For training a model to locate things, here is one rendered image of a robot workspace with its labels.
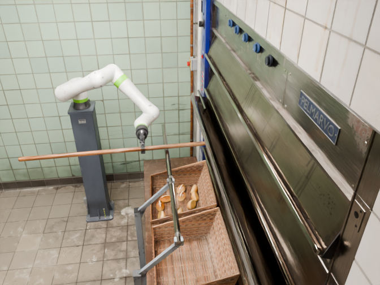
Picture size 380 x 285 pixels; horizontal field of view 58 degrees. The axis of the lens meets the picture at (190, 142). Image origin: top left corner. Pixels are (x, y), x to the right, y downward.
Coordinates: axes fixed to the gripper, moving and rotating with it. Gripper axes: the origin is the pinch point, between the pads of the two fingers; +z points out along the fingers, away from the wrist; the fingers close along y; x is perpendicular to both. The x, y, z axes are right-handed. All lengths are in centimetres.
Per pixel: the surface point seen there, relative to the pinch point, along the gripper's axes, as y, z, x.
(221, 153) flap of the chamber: -21, 46, -44
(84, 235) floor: 120, -43, 62
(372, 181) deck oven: -81, 149, -50
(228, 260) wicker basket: 42, 67, -46
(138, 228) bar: 38, 36, 6
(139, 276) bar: 24, 84, 6
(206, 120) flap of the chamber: -21.4, 5.6, -42.9
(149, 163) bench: 62, -71, -4
